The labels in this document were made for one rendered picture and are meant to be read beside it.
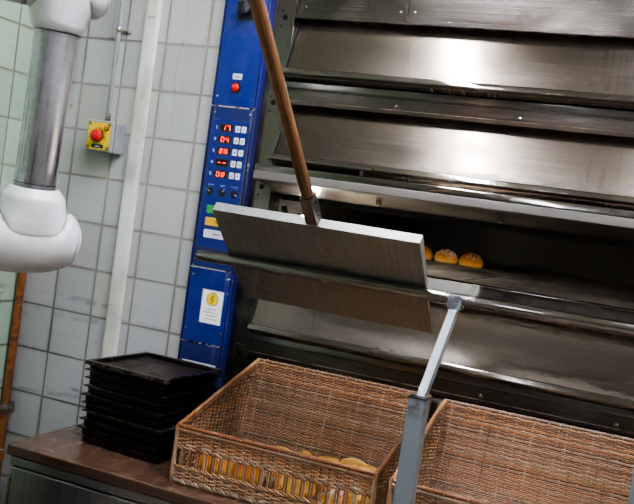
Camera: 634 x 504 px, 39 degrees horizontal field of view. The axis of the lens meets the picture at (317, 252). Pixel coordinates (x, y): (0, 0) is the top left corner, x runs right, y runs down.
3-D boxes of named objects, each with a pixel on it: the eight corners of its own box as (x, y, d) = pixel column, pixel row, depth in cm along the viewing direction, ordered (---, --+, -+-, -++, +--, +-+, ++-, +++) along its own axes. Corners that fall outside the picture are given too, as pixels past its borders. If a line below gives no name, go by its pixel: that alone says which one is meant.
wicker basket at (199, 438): (245, 444, 279) (257, 355, 277) (421, 488, 259) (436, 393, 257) (163, 481, 233) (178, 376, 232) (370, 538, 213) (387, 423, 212)
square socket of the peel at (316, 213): (311, 200, 213) (316, 190, 215) (297, 198, 214) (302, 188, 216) (318, 226, 220) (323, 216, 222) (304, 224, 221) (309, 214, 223)
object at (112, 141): (97, 151, 301) (100, 121, 301) (122, 155, 298) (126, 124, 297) (83, 149, 295) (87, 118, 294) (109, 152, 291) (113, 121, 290)
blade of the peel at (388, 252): (419, 243, 211) (423, 234, 212) (212, 209, 230) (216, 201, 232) (432, 333, 237) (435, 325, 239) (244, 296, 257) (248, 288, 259)
